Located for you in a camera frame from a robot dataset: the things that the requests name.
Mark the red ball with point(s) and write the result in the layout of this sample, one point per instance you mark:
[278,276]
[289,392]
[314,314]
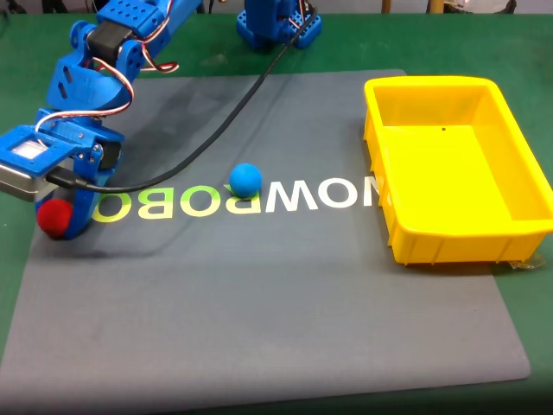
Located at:
[54,218]

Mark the blue ball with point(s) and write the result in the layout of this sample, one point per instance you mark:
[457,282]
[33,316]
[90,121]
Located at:
[245,180]

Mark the yellow plastic bin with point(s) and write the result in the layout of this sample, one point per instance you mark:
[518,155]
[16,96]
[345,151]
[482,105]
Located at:
[440,173]

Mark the grey printed mat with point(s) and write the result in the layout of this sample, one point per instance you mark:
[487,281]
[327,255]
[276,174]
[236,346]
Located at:
[259,302]

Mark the wooden chair leg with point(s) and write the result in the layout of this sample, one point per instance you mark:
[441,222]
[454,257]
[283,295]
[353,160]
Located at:
[386,6]
[435,6]

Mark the green table cover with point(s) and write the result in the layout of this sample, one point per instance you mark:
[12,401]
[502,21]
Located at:
[432,43]

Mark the clear tape piece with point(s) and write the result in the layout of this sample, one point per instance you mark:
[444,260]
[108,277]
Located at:
[529,261]

